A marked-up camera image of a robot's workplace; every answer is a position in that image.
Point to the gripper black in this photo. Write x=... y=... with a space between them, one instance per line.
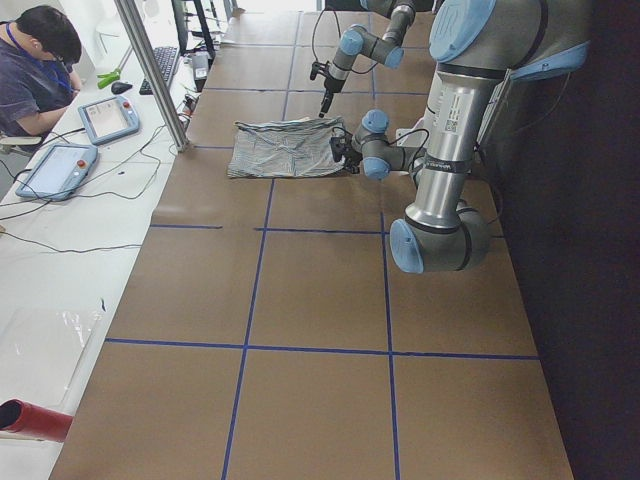
x=328 y=85
x=350 y=158

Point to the blue white striped polo shirt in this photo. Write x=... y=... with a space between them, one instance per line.
x=285 y=149

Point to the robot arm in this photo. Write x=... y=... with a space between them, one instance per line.
x=358 y=41
x=476 y=45

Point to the black keyboard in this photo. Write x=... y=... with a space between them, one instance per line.
x=167 y=59

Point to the brown paper table cover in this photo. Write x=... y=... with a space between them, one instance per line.
x=266 y=333

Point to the black computer mouse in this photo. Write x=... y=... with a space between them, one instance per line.
x=120 y=87

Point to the far blue teach pendant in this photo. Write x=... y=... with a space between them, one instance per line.
x=109 y=119

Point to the blue teach pendant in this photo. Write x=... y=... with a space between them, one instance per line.
x=109 y=119
x=59 y=172

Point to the near blue teach pendant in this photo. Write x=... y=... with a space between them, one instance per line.
x=59 y=172

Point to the seated person in blue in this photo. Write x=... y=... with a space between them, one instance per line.
x=39 y=50

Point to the clear plastic bag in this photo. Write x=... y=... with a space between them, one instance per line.
x=40 y=353

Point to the red cardboard tube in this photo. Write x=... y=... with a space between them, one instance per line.
x=27 y=419

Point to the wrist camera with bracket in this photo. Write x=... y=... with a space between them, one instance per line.
x=318 y=69
x=340 y=148

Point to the aluminium frame post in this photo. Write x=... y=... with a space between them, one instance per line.
x=140 y=43

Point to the green handled tool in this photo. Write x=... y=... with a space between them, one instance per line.
x=106 y=79

